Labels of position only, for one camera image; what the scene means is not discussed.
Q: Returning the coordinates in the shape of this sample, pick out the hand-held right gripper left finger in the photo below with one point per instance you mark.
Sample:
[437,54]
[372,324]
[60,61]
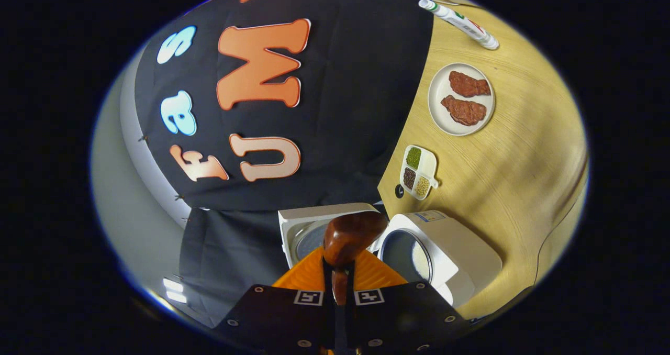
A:
[282,318]

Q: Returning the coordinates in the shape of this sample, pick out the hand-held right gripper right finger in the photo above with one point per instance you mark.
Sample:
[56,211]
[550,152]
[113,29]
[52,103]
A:
[403,318]

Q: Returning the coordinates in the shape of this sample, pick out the white rice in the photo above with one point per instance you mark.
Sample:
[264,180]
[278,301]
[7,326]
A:
[421,261]

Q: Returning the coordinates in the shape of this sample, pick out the white rice cooker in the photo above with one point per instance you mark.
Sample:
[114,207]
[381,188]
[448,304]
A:
[460,255]

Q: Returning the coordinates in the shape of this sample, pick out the brown wooden spoon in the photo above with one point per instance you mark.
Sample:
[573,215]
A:
[348,234]

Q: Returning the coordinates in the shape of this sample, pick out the ceiling light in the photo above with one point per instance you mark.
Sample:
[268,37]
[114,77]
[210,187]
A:
[175,290]

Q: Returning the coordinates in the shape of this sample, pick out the white divided grain dish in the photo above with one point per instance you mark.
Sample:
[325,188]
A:
[419,173]

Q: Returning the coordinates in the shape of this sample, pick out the brown meat piece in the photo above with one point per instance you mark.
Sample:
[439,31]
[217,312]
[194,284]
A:
[463,110]
[468,84]

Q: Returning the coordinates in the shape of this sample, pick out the white round plate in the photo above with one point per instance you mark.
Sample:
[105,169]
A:
[438,82]

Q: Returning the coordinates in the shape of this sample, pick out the white drink bottle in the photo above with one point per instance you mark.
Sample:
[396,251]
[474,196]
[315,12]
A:
[460,24]

